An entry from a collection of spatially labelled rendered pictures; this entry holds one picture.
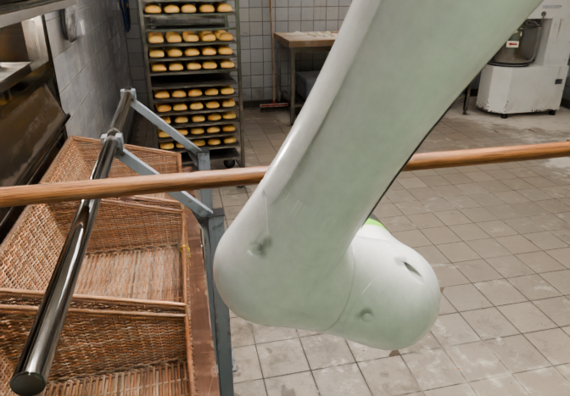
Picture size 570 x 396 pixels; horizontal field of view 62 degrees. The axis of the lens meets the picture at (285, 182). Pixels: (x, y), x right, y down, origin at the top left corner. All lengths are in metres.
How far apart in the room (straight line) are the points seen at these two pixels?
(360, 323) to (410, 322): 0.05
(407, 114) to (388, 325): 0.22
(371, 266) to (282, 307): 0.09
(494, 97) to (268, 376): 4.59
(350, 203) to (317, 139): 0.05
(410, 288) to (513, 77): 5.52
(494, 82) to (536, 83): 0.47
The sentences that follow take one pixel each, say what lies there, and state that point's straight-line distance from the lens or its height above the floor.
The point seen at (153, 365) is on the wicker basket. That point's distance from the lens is 1.34.
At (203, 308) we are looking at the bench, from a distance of 1.50.
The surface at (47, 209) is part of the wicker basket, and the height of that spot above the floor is 0.79.
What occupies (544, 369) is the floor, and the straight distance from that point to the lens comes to 2.38.
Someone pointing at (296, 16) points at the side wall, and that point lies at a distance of 5.87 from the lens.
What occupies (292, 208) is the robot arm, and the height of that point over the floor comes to 1.34.
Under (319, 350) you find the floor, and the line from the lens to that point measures 2.20.
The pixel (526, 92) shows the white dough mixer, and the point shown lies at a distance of 6.10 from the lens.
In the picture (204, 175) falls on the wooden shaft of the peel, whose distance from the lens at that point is 0.77.
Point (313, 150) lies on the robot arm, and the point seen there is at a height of 1.39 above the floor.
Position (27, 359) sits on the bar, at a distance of 0.53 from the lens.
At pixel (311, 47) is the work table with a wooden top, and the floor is 0.82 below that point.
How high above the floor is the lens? 1.50
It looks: 23 degrees down
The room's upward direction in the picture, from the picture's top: straight up
